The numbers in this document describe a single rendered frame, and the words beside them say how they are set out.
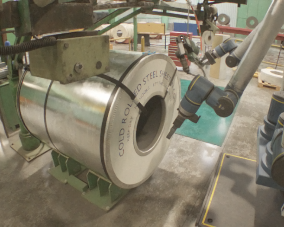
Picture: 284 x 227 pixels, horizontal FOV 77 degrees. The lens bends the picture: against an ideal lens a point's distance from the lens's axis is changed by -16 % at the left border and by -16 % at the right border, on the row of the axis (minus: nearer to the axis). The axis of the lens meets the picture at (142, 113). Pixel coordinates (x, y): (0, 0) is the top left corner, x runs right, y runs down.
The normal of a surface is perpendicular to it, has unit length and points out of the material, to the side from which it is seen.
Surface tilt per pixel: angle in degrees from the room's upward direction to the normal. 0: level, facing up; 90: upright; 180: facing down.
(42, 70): 88
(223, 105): 90
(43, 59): 88
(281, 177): 90
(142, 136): 22
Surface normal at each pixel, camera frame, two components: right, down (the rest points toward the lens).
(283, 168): -0.55, 0.36
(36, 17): 0.84, 0.24
